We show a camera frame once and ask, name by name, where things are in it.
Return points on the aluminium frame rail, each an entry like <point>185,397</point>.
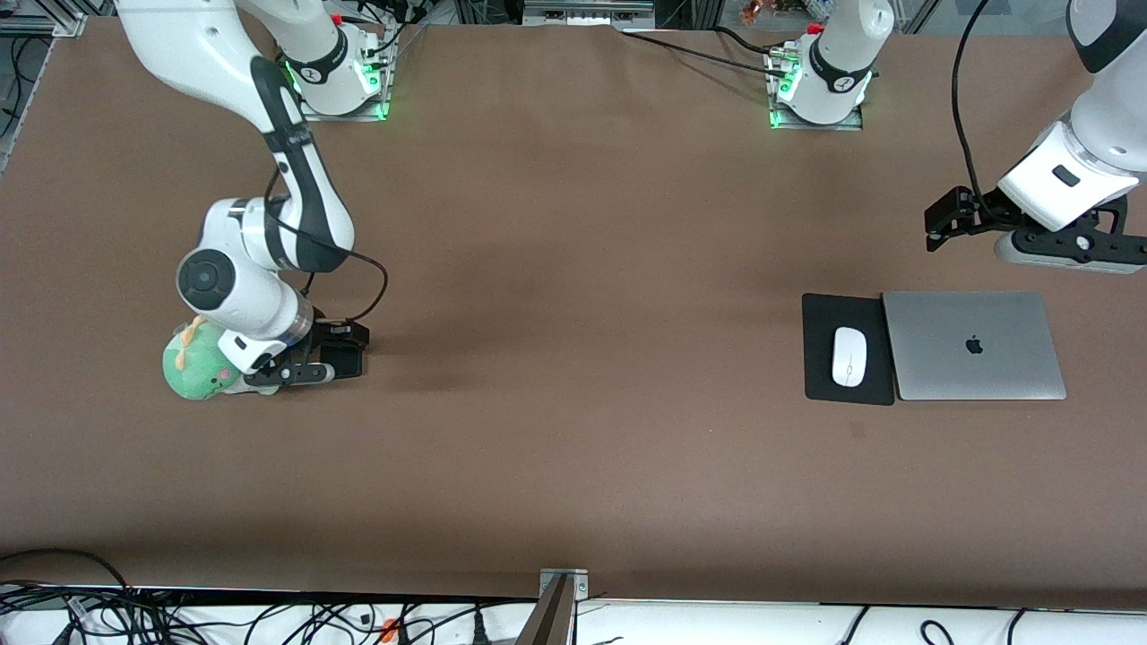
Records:
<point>40,20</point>

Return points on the orange plug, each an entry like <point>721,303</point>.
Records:
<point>387,630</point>

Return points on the dark aluminium beam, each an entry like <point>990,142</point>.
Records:
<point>548,618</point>

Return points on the black mouse pad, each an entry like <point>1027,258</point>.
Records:
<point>820,313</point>

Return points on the small black square box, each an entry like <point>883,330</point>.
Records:
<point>348,363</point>

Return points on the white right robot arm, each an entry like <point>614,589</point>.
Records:
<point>233,287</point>

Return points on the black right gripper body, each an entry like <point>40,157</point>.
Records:
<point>333,338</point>

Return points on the metal table edge bracket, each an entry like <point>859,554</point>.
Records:
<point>578,582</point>

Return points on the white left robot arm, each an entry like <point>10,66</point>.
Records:
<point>842,54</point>

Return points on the silver laptop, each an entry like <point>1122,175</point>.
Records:
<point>972,345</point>

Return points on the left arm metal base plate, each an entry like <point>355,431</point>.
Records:
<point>856,121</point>

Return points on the white computer mouse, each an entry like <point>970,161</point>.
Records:
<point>849,356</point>

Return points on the grey socket strip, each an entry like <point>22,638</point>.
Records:
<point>587,12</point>

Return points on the green dinosaur plush toy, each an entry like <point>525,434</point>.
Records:
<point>193,372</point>

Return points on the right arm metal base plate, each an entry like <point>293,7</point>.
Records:
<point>381,90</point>

